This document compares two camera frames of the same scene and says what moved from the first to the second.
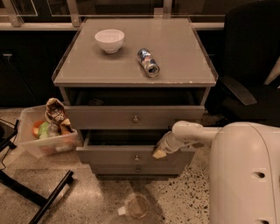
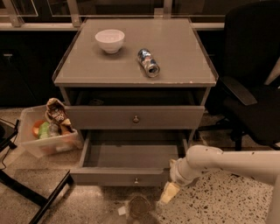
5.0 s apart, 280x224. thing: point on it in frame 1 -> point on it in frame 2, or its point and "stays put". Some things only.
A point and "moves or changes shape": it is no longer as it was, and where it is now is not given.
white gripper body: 168,145 -> 176,174
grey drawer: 109,146 moves or changes shape
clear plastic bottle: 52,130 stays put
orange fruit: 35,129 stays put
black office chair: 251,47 stays put
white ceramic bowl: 109,39 stays put
